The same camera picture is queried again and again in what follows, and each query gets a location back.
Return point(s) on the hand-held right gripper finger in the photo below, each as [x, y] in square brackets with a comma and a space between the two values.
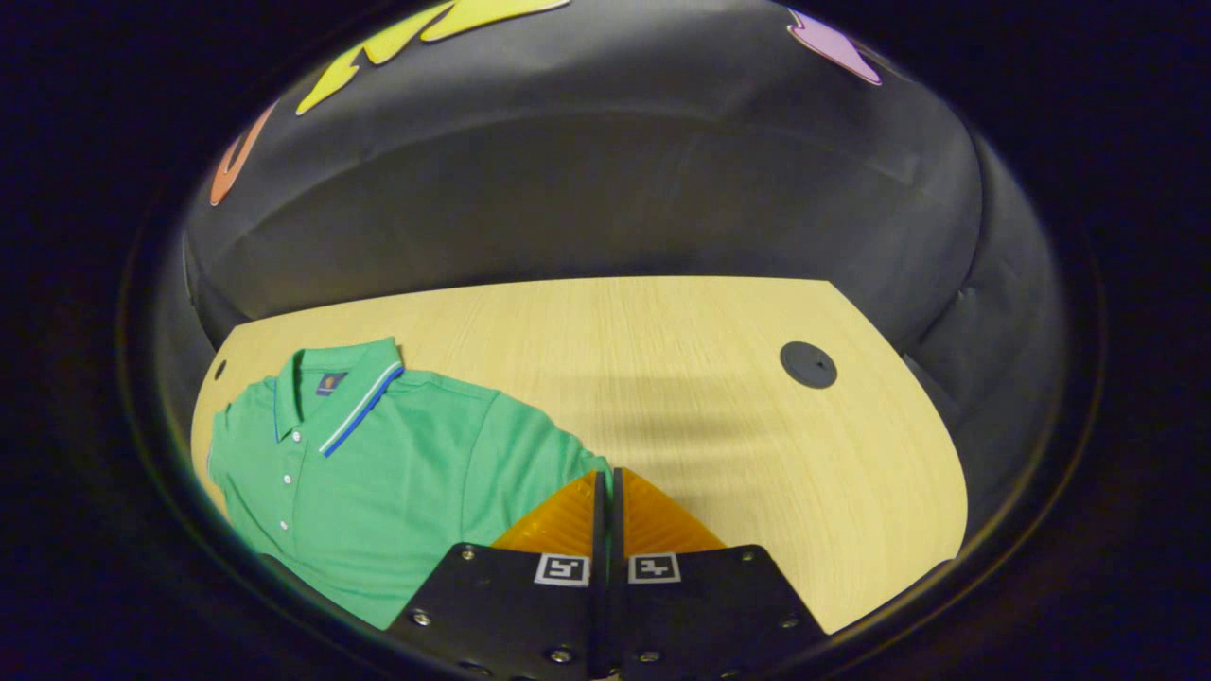
[617, 615]
[599, 615]

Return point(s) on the green T-shirt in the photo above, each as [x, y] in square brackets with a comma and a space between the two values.
[397, 492]

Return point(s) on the black table grommet cap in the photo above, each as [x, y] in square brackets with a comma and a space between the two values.
[809, 365]

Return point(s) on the black backdrop cloth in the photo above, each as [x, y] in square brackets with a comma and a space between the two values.
[605, 189]

